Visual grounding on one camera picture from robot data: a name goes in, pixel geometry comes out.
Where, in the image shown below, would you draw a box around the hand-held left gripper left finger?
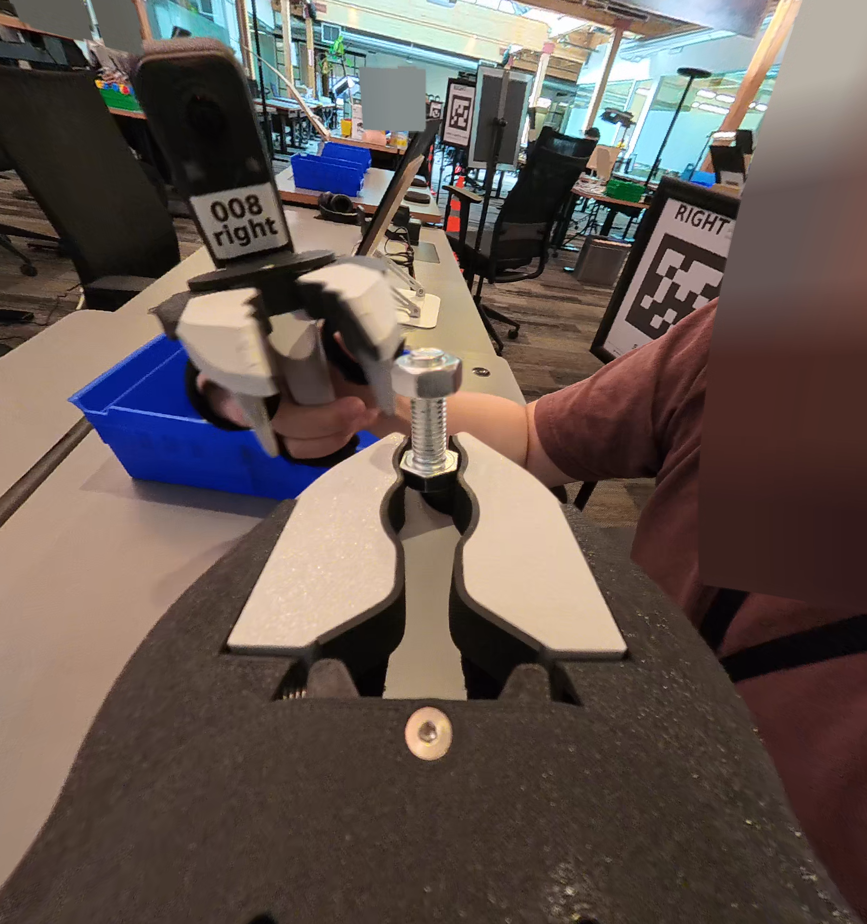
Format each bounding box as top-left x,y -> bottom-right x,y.
225,433 -> 409,676

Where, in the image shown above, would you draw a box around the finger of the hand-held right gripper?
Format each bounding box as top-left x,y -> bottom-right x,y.
296,258 -> 409,416
157,292 -> 284,457

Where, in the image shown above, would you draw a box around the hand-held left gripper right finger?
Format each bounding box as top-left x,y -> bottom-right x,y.
449,432 -> 631,676

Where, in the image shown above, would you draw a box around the steel hex nut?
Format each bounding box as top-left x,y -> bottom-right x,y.
391,348 -> 465,398

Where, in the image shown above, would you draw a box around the blue plastic bin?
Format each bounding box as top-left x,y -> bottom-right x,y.
68,334 -> 380,501

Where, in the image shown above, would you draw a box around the steel hex bolt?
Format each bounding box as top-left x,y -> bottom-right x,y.
399,350 -> 457,492

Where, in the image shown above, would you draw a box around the person's right forearm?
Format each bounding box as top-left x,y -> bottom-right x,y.
393,393 -> 543,488

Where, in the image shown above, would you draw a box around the person's right hand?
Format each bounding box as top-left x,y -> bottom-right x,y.
194,379 -> 400,463

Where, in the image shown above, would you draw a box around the wooden book stand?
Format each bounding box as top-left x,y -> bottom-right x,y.
352,130 -> 443,331

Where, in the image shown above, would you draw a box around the black headphones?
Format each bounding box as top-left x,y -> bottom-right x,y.
316,191 -> 367,223

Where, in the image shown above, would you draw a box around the blue storage bin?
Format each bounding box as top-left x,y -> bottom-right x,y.
291,141 -> 374,197

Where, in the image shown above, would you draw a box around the black office chair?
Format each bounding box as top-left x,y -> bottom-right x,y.
442,126 -> 599,356
0,64 -> 183,313

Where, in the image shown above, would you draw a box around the framed marker sign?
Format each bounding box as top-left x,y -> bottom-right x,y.
591,175 -> 741,365
442,78 -> 479,149

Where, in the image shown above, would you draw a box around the grey display on stand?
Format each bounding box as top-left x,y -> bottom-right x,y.
469,65 -> 535,170

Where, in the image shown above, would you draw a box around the grey waste bin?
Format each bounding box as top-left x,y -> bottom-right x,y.
574,237 -> 633,284

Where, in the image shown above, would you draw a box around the black floor lamp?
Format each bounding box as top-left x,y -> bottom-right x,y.
653,66 -> 713,190

